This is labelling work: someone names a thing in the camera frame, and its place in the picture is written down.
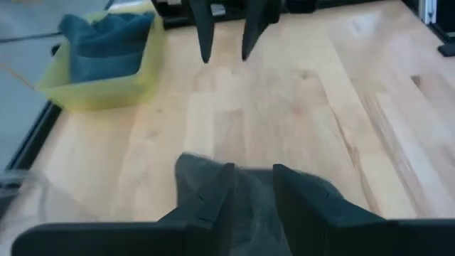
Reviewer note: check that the yellow plastic bin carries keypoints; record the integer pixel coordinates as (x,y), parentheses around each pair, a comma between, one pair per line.
(99,96)

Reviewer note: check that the black baseball cap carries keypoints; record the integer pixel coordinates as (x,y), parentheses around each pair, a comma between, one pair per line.
(256,213)

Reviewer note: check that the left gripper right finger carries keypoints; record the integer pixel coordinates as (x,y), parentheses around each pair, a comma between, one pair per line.
(313,231)

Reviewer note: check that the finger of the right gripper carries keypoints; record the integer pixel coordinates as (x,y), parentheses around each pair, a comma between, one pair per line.
(204,25)
(254,25)

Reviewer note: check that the silver frame bracket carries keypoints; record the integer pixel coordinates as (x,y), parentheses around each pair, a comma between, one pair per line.
(426,10)

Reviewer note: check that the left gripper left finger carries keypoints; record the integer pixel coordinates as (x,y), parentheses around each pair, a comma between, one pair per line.
(209,227)

